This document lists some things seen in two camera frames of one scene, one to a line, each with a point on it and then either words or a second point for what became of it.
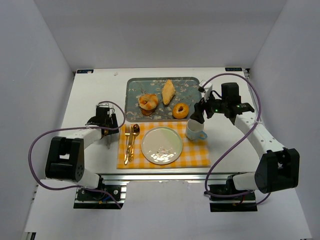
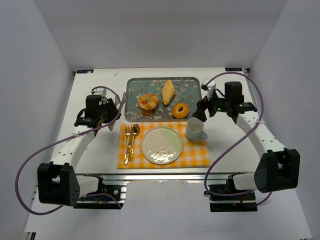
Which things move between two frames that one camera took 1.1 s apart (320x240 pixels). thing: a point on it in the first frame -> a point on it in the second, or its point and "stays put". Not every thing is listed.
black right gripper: (200, 110) stays put
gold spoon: (130, 144) stays put
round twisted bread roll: (148, 101) stays put
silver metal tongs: (108, 135) -> (117, 102)
